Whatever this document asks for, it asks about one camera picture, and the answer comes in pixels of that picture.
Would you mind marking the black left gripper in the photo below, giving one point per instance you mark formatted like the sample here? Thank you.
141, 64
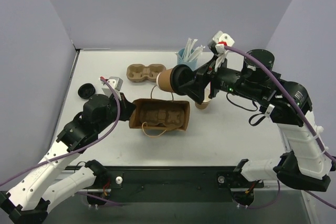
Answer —
125, 106

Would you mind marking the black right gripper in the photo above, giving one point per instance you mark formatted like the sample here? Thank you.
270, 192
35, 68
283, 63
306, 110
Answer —
203, 82

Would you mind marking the black plastic cup lid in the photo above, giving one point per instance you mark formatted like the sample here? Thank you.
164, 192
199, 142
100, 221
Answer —
180, 75

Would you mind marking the green paper bag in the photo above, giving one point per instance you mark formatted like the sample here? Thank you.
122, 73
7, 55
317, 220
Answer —
157, 131

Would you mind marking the brown paper cup stack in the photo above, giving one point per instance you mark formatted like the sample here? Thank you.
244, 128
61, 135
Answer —
204, 104

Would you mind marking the single brown paper cup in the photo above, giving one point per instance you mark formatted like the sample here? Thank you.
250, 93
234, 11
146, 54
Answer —
163, 81

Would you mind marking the brown cardboard cup carrier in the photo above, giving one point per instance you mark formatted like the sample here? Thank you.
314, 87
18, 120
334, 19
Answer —
140, 72
168, 115

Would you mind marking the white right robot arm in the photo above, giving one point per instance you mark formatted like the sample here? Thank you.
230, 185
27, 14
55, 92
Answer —
305, 164

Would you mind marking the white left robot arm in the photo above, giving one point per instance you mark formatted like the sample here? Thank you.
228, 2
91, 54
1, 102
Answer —
32, 199

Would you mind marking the blue straw holder cup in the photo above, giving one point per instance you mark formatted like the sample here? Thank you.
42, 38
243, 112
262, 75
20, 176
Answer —
181, 61

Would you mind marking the white wrapped straw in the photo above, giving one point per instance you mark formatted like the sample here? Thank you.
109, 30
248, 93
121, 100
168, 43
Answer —
185, 53
196, 53
191, 48

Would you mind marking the black lid stack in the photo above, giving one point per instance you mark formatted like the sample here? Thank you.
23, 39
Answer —
86, 91

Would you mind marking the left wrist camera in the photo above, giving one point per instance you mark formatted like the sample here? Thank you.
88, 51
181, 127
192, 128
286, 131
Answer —
115, 83

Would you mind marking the aluminium table rail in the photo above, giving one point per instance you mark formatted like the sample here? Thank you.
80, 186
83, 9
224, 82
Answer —
71, 105

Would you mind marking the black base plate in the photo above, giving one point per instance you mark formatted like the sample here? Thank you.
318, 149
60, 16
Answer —
131, 184

